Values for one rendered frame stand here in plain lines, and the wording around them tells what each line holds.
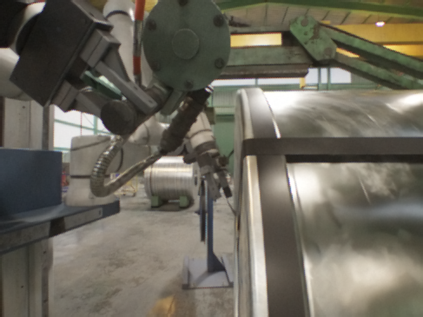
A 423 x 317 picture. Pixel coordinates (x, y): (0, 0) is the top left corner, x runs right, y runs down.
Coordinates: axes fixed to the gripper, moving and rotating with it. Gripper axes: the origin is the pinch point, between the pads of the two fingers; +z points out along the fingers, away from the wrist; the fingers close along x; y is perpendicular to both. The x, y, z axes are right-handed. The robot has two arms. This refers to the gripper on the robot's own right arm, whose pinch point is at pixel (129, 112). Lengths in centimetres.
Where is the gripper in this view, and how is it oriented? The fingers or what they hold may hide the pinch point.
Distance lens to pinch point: 31.5
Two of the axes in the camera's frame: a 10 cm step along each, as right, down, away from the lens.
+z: 7.2, 6.5, 2.3
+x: -6.9, 6.4, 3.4
